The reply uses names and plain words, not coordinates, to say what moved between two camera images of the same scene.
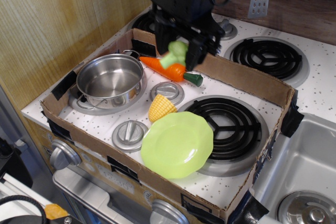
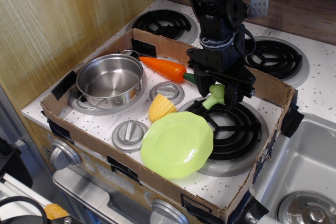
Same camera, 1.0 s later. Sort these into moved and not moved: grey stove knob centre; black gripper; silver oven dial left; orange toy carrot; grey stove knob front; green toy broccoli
Moved: green toy broccoli; black gripper
Not moved: orange toy carrot; grey stove knob front; grey stove knob centre; silver oven dial left
